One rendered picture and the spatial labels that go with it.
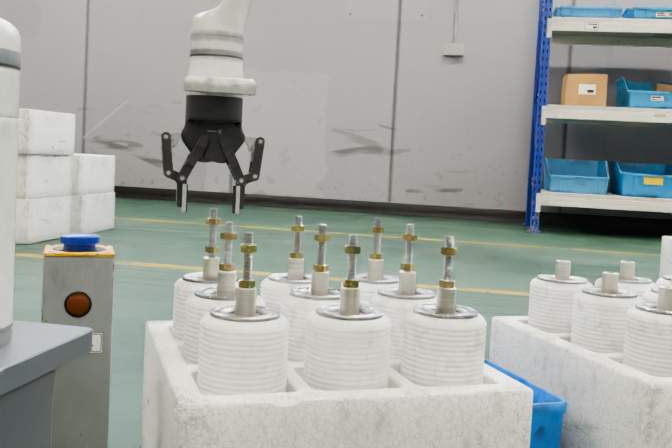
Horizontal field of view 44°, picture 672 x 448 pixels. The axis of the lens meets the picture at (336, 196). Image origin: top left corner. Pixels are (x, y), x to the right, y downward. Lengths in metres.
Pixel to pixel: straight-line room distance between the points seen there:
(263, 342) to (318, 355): 0.07
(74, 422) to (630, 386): 0.64
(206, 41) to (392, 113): 4.95
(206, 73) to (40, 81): 5.83
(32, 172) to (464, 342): 2.79
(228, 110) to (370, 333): 0.36
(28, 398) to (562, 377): 0.81
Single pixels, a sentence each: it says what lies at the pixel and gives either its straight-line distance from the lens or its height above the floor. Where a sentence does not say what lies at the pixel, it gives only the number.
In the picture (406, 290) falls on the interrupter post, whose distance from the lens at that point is 1.07.
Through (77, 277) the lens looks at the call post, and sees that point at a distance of 0.88.
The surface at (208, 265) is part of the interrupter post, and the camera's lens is 1.12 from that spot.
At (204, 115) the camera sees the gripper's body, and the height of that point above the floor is 0.47.
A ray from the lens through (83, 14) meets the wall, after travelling 6.78.
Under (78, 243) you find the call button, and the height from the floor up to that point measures 0.32.
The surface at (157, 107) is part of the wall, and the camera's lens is 6.45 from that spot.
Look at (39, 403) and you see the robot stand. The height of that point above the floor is 0.26.
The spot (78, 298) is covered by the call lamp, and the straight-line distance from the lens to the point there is 0.88.
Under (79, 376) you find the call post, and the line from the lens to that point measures 0.91.
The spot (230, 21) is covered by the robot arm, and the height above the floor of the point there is 0.59.
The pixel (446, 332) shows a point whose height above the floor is 0.24.
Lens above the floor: 0.43
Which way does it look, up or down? 3 degrees down
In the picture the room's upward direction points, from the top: 3 degrees clockwise
